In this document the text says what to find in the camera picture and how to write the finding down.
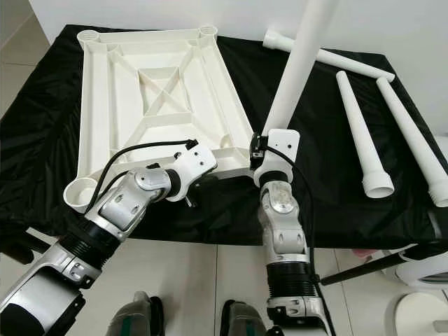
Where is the white plastic table top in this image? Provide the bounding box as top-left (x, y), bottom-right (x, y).
top-left (63, 24), bottom-right (256, 213)

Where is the grey robot right foot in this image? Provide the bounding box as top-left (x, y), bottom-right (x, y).
top-left (217, 300), bottom-right (277, 336)

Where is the grey robot foot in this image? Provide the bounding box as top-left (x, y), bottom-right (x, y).
top-left (107, 293), bottom-right (160, 336)
top-left (217, 300), bottom-right (277, 336)

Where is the grey robot left foot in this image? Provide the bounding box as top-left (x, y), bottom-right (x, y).
top-left (107, 293), bottom-right (160, 336)

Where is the black table cloth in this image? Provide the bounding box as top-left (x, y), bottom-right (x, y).
top-left (0, 23), bottom-right (448, 249)

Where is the white round base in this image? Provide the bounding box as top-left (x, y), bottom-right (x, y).
top-left (388, 293), bottom-right (448, 336)

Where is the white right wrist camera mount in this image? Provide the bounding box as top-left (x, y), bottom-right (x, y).
top-left (252, 128), bottom-right (300, 187)

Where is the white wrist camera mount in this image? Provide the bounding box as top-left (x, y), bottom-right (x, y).
top-left (252, 128), bottom-right (300, 187)
top-left (167, 143), bottom-right (218, 202)

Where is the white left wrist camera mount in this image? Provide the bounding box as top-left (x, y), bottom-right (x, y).
top-left (167, 143), bottom-right (218, 202)

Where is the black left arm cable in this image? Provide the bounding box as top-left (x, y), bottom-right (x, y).
top-left (90, 139), bottom-right (198, 211)

